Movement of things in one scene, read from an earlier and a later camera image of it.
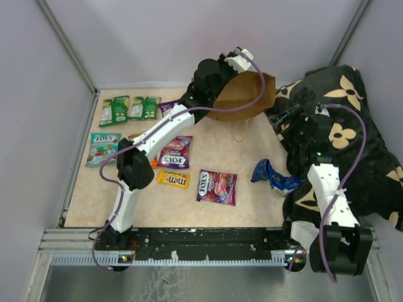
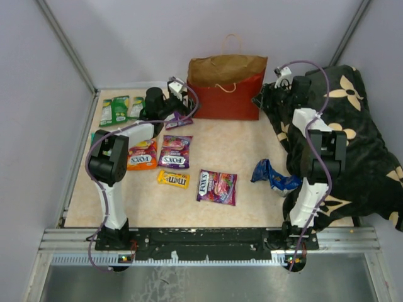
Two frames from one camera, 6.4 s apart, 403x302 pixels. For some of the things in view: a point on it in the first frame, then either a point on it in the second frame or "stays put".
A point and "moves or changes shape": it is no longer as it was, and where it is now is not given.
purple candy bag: x=217 y=187 stays put
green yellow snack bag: x=150 y=107 moves or changes shape
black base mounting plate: x=193 y=242 stays put
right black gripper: x=295 y=116 → x=269 y=90
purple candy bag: x=175 y=153 stays put
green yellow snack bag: x=114 y=110 stays put
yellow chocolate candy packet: x=175 y=179 stays put
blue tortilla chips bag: x=283 y=185 stays put
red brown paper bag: x=244 y=89 moves or changes shape
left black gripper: x=221 y=61 → x=183 y=109
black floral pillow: x=372 y=182 stays put
